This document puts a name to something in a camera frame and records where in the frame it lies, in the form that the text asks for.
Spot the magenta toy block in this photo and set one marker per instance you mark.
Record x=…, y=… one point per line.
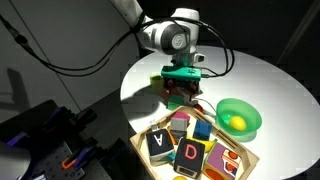
x=181, y=116

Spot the black fabric cube letter D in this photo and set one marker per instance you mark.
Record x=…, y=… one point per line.
x=189, y=155

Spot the black purple clamp orange tip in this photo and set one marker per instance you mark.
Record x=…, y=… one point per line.
x=78, y=160

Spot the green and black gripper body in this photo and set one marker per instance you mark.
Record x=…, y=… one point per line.
x=181, y=74

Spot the black mounting platform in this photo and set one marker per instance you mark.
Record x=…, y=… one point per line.
x=30, y=126

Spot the grey metal plate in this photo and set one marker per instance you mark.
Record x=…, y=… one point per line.
x=11, y=163

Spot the small yellow toy fruit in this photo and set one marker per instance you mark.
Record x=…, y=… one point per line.
x=180, y=178

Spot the blue toy block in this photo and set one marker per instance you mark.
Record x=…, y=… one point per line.
x=202, y=130

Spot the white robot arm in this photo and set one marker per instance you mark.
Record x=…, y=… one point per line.
x=166, y=36

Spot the black fabric cube letter A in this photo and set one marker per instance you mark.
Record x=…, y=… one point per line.
x=159, y=145

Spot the lime green toy block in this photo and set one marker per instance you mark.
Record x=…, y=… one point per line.
x=156, y=81

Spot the grey studded toy block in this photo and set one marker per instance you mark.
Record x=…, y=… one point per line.
x=178, y=128

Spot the green translucent bowl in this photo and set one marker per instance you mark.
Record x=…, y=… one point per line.
x=248, y=111

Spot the yellow toy lemon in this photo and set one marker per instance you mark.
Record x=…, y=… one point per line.
x=237, y=123

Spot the wooden tray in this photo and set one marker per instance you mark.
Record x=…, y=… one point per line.
x=140, y=146

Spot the perforated metal plate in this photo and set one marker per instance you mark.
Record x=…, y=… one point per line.
x=53, y=161

